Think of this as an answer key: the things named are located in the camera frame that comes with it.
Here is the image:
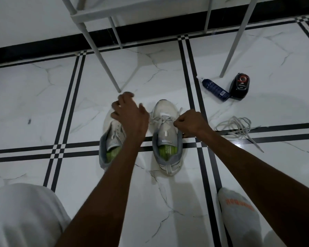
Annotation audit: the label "person's left hand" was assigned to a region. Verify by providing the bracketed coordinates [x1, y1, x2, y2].
[111, 92, 150, 145]

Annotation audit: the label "person's right hand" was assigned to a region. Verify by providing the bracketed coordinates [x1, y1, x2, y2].
[173, 109, 214, 139]

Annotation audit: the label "white shoelace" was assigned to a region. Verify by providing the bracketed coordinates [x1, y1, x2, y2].
[215, 115, 264, 153]
[149, 107, 183, 126]

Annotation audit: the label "white sneaker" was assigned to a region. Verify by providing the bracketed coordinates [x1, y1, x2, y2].
[99, 108, 127, 170]
[150, 99, 184, 177]

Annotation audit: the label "person's left forearm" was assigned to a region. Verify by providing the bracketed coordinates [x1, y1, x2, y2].
[55, 140, 146, 247]

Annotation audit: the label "person's right forearm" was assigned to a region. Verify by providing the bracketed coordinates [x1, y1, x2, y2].
[201, 128, 309, 247]

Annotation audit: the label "black shoe polish container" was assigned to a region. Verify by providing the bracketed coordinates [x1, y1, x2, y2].
[229, 72, 250, 101]

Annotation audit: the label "grey metal shelf rack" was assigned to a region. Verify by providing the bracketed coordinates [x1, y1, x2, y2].
[60, 0, 259, 93]

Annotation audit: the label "dark blue spray bottle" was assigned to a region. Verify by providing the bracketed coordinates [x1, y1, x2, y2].
[196, 75, 231, 103]

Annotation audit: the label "white sock with orange print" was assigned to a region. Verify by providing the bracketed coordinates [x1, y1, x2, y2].
[217, 187, 263, 247]

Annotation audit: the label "white shorts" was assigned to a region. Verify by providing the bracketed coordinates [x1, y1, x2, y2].
[0, 183, 72, 247]

